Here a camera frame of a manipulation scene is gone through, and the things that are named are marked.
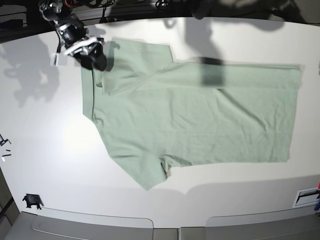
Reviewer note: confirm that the light green T-shirt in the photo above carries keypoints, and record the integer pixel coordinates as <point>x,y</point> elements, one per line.
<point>153,113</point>

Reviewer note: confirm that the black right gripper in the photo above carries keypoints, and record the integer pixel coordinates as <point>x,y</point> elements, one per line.
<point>74,39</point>

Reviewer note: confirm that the black clamp bracket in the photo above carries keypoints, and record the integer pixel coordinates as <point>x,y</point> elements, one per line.
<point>33,200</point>

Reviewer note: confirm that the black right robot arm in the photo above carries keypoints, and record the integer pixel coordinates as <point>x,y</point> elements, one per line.
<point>58,10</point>

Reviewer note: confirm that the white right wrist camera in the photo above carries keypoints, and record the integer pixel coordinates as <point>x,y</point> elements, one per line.
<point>58,60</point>

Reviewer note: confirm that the small black metal bracket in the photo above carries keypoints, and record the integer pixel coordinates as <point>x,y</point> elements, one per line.
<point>4,141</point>

